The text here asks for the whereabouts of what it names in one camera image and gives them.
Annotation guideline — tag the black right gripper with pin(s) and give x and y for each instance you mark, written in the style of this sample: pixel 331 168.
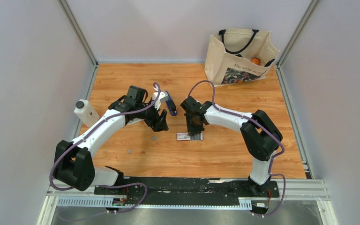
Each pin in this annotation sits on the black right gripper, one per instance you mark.
pixel 191 131

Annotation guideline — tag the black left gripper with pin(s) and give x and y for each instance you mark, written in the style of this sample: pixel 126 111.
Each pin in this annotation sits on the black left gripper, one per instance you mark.
pixel 158 123

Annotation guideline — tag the red white staple box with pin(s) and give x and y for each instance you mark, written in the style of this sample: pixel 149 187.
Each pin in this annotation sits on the red white staple box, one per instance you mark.
pixel 187 137

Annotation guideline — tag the blue black stapler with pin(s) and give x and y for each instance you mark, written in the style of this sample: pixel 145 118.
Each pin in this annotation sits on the blue black stapler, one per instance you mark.
pixel 171 105

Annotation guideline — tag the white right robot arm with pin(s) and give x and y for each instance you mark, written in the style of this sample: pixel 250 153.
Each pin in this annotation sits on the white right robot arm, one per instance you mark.
pixel 261 136

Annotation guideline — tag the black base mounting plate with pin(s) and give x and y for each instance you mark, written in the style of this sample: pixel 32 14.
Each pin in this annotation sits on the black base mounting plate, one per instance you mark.
pixel 187 191

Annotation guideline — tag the white bottle black cap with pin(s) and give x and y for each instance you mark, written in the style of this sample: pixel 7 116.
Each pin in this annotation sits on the white bottle black cap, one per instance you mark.
pixel 86 112

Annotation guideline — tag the beige canvas tote bag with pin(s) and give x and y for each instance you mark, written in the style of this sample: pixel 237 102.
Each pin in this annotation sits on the beige canvas tote bag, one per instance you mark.
pixel 230 52

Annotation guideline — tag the orange ball in bag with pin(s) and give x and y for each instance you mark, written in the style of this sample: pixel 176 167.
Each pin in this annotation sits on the orange ball in bag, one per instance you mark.
pixel 256 61

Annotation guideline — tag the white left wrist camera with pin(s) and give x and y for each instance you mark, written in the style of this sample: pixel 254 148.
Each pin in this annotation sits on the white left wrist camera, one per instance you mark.
pixel 159 98

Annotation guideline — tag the slotted white cable duct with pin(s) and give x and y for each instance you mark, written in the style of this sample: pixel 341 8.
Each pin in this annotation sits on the slotted white cable duct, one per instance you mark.
pixel 108 203

